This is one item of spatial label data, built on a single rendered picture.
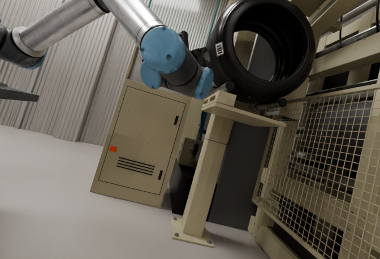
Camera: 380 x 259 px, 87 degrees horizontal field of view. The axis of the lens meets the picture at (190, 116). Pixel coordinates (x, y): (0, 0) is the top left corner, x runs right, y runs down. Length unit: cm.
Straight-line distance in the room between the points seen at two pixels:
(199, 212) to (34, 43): 128
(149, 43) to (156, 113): 118
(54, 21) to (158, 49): 74
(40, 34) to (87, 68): 237
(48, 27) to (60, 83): 259
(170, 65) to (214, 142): 95
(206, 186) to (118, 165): 70
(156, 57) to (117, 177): 135
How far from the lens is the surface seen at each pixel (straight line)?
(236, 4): 115
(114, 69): 367
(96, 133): 364
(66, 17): 108
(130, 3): 59
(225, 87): 98
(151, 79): 62
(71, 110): 349
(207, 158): 133
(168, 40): 44
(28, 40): 123
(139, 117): 161
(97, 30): 365
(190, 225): 145
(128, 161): 165
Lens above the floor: 64
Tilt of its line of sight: 4 degrees up
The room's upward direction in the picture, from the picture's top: 16 degrees clockwise
